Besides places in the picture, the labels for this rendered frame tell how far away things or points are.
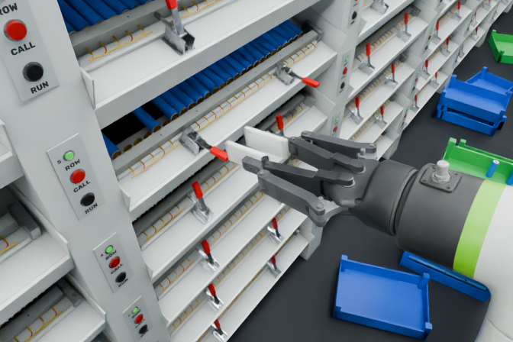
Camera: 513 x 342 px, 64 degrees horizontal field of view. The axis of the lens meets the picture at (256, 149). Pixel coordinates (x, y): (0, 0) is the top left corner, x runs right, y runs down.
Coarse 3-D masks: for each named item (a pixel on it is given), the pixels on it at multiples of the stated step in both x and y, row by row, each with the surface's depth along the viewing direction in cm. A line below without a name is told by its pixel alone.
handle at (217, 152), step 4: (196, 140) 68; (200, 140) 68; (200, 144) 67; (204, 144) 67; (208, 144) 67; (208, 148) 66; (212, 148) 66; (216, 148) 66; (212, 152) 66; (216, 152) 65; (220, 152) 65; (224, 152) 65; (220, 156) 65; (224, 156) 65; (224, 160) 65
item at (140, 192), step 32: (320, 32) 93; (288, 64) 88; (320, 64) 91; (256, 96) 80; (288, 96) 87; (160, 128) 70; (224, 128) 74; (160, 160) 66; (192, 160) 68; (128, 192) 62; (160, 192) 65
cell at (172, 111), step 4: (156, 96) 71; (152, 100) 71; (156, 100) 71; (160, 100) 71; (156, 104) 71; (160, 104) 70; (164, 104) 70; (168, 104) 71; (160, 108) 71; (164, 108) 70; (168, 108) 70; (172, 108) 70; (164, 112) 70; (168, 112) 70; (172, 112) 70; (176, 112) 71; (168, 116) 70; (172, 116) 70
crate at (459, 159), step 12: (444, 156) 130; (456, 156) 136; (468, 156) 133; (480, 156) 131; (456, 168) 133; (468, 168) 133; (480, 168) 133; (504, 168) 129; (492, 180) 129; (504, 180) 129
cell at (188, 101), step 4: (172, 88) 73; (176, 88) 73; (172, 92) 73; (176, 92) 73; (180, 92) 73; (184, 92) 73; (176, 96) 73; (180, 96) 73; (184, 96) 73; (188, 96) 73; (180, 100) 73; (184, 100) 72; (188, 100) 72; (192, 100) 73; (184, 104) 73; (188, 104) 72; (188, 108) 73
